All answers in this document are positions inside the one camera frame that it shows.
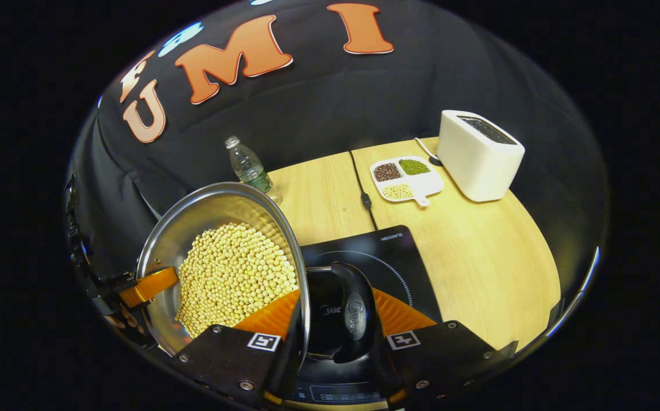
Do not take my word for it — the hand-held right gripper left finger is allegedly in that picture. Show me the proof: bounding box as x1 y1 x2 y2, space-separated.
172 288 305 407

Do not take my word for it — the white divided bean dish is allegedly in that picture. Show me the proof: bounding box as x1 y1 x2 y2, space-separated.
369 155 445 207

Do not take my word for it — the black power cable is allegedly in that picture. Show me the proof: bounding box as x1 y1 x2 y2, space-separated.
348 150 378 231

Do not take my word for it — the white toaster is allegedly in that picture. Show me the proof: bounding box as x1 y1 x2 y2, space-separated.
436 110 526 203

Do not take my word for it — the clear plastic water bottle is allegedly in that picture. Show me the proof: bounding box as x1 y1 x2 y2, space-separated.
225 135 283 204

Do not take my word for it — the white power cord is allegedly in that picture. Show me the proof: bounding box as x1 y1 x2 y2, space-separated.
413 137 444 168

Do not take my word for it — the pile of yellow soybeans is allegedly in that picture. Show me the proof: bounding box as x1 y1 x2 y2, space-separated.
175 223 300 339

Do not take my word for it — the black induction cooktop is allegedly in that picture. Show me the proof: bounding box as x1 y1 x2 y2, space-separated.
291 224 445 405

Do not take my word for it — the stainless steel pot black handle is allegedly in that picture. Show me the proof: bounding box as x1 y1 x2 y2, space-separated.
136 182 380 366

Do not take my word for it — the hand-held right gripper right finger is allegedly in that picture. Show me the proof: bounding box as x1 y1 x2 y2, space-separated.
372 287 519 408

